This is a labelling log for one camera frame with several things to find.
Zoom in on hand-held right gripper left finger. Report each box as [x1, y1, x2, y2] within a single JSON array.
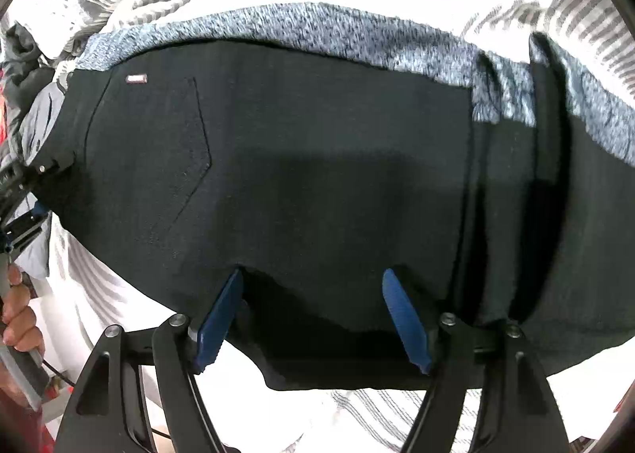
[[57, 267, 246, 453]]

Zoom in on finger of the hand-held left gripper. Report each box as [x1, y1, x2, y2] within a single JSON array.
[[22, 153, 75, 182], [4, 202, 51, 251]]

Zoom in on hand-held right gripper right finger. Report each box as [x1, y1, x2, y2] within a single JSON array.
[[382, 267, 571, 453]]

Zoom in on black pants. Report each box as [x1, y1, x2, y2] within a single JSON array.
[[37, 34, 635, 392]]

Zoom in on person's left hand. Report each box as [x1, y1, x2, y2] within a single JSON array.
[[0, 265, 46, 359]]

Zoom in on grey jacket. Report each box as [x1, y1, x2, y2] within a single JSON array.
[[10, 79, 73, 280]]

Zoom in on red patterned cloth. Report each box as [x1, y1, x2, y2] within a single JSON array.
[[0, 81, 12, 146]]

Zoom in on white bed sheet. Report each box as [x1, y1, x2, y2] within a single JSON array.
[[44, 220, 635, 453]]

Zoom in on dark grey-green garment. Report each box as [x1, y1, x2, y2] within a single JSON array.
[[0, 21, 56, 104]]

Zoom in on blue-grey heathered sweater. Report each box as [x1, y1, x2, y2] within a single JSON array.
[[74, 2, 635, 161]]

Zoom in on black cable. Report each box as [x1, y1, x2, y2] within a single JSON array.
[[42, 358, 77, 387]]

